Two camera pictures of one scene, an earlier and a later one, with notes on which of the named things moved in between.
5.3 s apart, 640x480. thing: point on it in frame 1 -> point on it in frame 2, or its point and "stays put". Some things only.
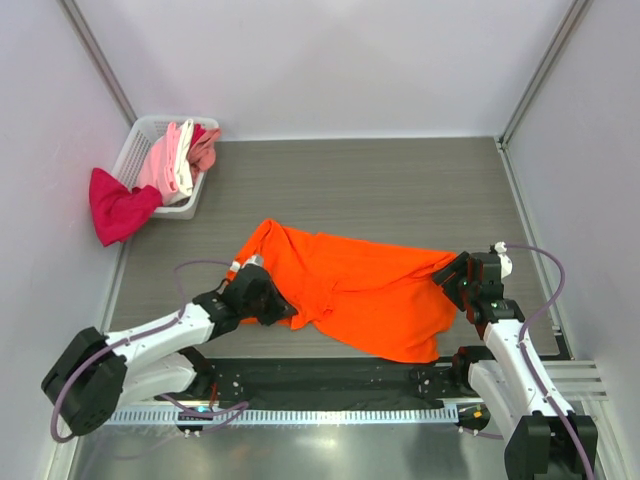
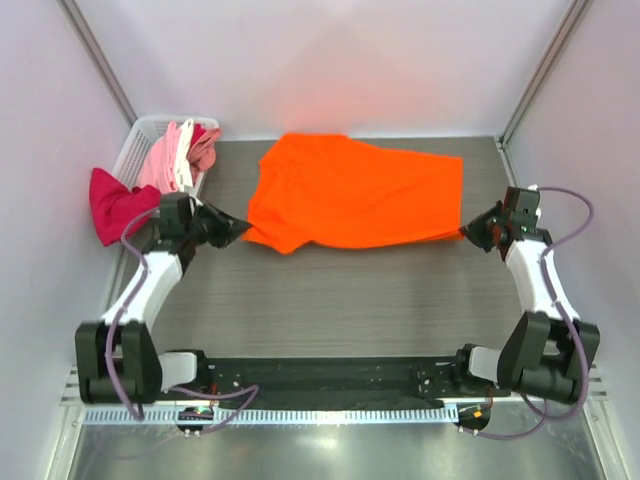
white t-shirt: [184, 178] stays put
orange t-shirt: [379, 297] -> [325, 188]
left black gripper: [280, 309] -> [228, 228]
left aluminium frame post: [98, 57] stays put
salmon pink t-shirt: [202, 153] stays put
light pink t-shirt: [160, 166] stays put
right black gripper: [459, 264] -> [473, 229]
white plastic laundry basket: [141, 136] stays put
